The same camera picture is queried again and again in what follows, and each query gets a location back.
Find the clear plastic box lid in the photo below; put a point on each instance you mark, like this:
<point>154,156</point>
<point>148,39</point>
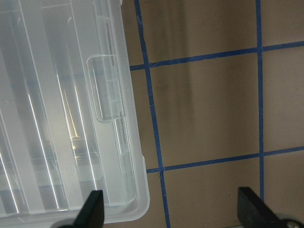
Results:
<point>68,122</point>

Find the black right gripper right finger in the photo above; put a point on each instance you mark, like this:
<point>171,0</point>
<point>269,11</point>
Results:
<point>254,213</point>

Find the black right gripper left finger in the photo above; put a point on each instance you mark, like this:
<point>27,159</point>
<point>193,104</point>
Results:
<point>92,213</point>

